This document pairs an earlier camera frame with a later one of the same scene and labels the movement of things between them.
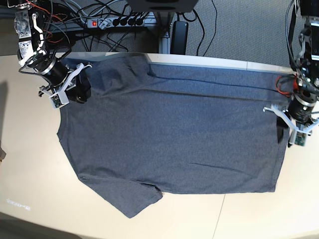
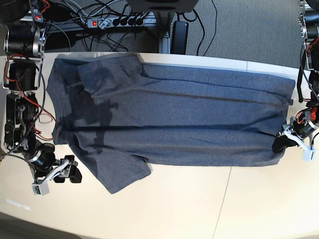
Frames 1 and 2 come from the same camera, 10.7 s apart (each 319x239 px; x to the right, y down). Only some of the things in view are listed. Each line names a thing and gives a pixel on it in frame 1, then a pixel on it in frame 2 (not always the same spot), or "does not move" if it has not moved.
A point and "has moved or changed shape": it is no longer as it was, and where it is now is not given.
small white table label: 27,208 does not move
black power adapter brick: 179,38 does not move
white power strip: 116,22 does not move
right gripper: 301,106 to 303,125
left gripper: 55,70 to 44,159
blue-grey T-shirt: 147,129 has moved or changed shape
